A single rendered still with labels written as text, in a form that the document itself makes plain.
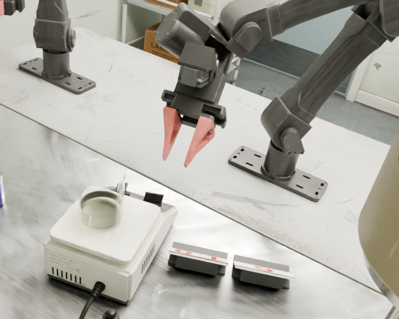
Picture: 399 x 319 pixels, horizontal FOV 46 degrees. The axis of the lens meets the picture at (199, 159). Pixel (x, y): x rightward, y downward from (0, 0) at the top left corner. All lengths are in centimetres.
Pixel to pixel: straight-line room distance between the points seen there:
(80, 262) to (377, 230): 48
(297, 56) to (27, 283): 315
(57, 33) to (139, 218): 58
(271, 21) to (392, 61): 278
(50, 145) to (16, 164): 8
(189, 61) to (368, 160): 58
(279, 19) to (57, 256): 47
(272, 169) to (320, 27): 268
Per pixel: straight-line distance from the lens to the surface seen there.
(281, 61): 370
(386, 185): 22
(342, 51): 84
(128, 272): 63
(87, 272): 66
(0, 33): 245
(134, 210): 68
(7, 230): 79
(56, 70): 118
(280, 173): 92
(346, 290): 78
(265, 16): 74
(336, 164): 105
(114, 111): 108
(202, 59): 66
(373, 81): 357
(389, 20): 83
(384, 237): 22
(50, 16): 112
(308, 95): 85
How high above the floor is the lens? 144
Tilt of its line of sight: 35 degrees down
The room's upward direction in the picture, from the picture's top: 10 degrees clockwise
